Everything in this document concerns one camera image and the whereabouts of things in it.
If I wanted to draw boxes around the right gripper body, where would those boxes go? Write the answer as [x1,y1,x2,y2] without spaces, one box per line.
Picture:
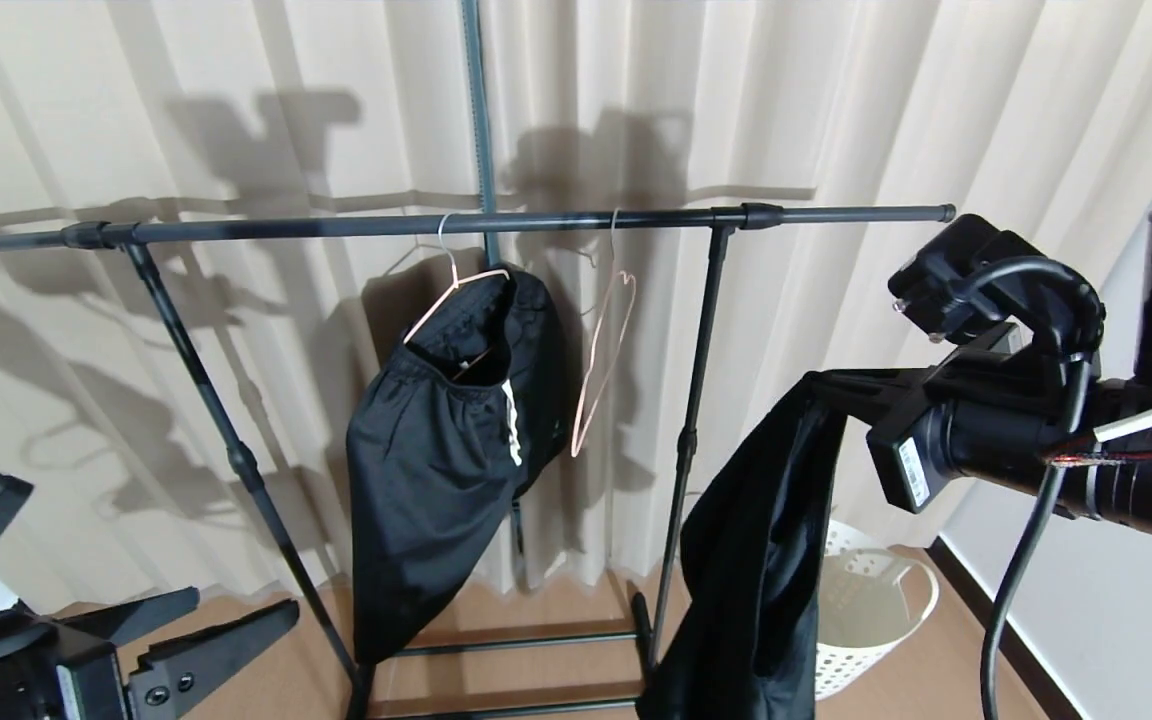
[868,383,1152,553]

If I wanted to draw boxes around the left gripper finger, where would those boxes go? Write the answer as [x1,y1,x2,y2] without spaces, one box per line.
[61,587,200,646]
[126,598,300,719]

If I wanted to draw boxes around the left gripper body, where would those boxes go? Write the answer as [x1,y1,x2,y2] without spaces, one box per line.
[0,603,132,720]

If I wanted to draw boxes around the black garment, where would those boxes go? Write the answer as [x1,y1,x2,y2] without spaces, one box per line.
[636,375,849,720]

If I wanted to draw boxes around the black shorts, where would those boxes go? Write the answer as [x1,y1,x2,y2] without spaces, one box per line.
[346,265,569,666]

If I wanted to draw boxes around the pink clothes hanger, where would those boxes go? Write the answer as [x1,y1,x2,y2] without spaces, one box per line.
[571,208,637,459]
[403,213,512,376]

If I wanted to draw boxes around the white laundry basket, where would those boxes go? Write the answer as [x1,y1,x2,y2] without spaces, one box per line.
[814,518,940,701]

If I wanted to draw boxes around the black clothes rack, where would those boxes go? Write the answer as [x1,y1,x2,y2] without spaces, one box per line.
[0,203,957,720]

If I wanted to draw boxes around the white curtain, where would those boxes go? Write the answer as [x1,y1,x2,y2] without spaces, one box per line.
[0,0,1152,616]

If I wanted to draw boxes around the black cable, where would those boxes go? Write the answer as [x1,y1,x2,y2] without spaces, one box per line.
[946,255,1107,720]

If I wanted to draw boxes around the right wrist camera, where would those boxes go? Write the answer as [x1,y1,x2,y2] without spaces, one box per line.
[888,213,1042,386]

